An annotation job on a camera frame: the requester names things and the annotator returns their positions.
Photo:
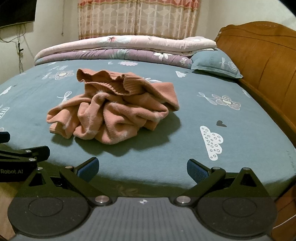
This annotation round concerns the wooden bed headboard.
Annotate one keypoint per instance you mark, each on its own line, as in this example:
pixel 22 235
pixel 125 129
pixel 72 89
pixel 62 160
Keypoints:
pixel 261 51

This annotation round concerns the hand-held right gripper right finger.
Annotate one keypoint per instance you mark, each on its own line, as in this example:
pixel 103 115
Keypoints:
pixel 196 171

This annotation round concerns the pink patterned curtain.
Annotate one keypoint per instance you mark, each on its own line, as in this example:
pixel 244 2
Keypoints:
pixel 138 18

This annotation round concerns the blue printed pillow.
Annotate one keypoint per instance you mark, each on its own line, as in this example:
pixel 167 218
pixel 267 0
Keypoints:
pixel 212 62

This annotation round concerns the pink knit sweater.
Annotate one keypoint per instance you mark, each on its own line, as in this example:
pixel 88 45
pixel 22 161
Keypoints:
pixel 111 115

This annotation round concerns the black wall television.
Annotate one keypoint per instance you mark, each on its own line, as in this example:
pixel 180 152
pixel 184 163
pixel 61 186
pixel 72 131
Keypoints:
pixel 13 11

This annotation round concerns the pink floral quilt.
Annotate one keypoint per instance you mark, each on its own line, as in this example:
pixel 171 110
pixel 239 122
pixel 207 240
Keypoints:
pixel 138 42

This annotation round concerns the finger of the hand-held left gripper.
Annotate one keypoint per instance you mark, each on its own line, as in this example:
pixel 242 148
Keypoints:
pixel 4 137
pixel 34 151

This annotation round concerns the purple floral quilt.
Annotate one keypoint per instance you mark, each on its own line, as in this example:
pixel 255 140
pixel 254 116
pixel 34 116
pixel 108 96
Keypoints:
pixel 104 55

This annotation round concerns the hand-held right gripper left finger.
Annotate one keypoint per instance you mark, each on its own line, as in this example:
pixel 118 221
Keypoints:
pixel 89 170

